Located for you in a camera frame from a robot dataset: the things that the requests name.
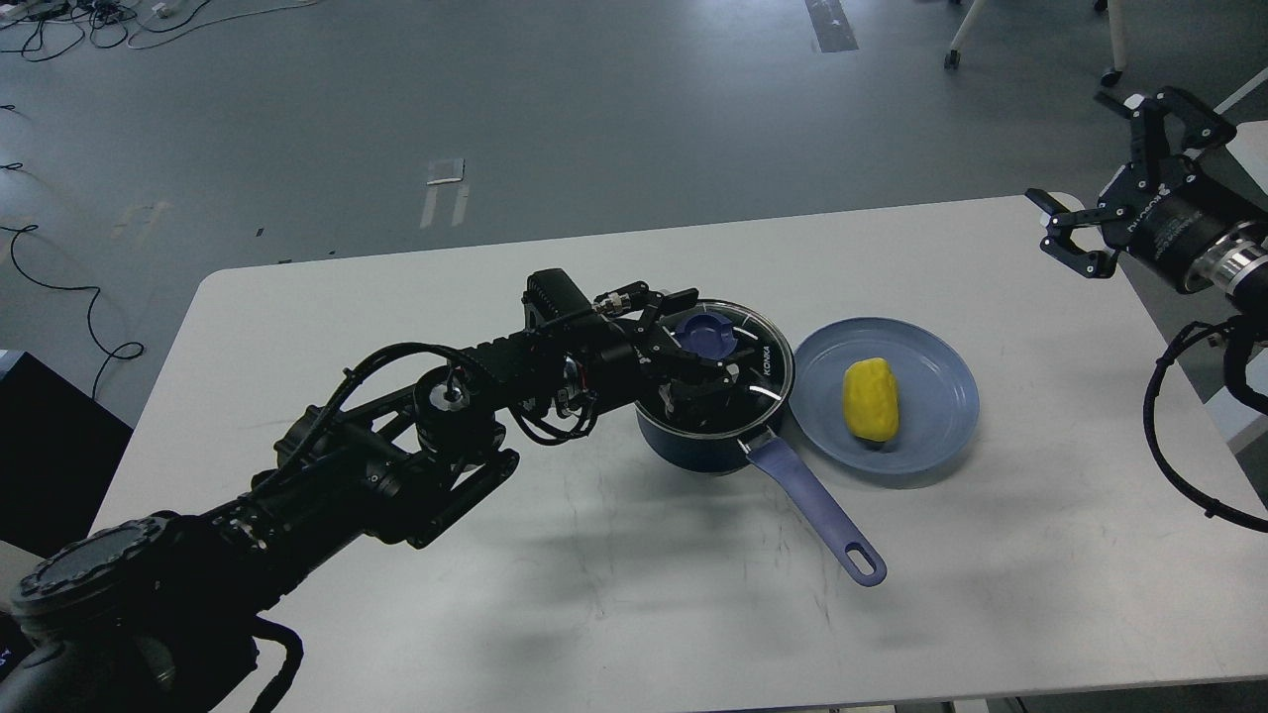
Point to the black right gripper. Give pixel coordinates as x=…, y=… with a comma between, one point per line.
x=1174, y=233

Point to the dark blue saucepan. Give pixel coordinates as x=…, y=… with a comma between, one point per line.
x=764, y=448

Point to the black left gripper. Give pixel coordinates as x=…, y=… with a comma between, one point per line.
x=639, y=352

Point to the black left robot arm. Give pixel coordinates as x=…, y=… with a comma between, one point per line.
x=164, y=613

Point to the light blue plate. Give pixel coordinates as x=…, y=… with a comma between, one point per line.
x=938, y=398

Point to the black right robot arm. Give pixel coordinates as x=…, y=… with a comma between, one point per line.
x=1073, y=237

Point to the black box left edge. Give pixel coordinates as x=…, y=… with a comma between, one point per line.
x=59, y=452

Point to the glass pot lid blue knob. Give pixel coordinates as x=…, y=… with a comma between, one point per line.
x=717, y=329

